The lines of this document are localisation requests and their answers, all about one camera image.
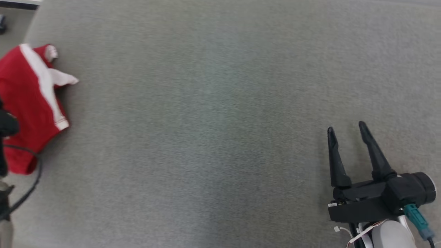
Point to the red shorts with white stripe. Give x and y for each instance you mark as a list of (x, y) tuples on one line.
[(24, 93)]

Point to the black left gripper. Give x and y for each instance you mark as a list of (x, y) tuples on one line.
[(7, 125)]

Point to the grey fabric sofa cushion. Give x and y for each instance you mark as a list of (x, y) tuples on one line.
[(206, 120)]

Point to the small black object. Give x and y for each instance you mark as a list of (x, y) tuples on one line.
[(2, 24)]

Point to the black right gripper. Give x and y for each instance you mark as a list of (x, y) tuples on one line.
[(361, 203)]

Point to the teal right camera connector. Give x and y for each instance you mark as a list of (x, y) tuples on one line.
[(417, 218)]

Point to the white wall baseboard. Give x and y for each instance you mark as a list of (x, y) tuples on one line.
[(19, 3)]

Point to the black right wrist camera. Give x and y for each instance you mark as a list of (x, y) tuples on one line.
[(413, 189)]

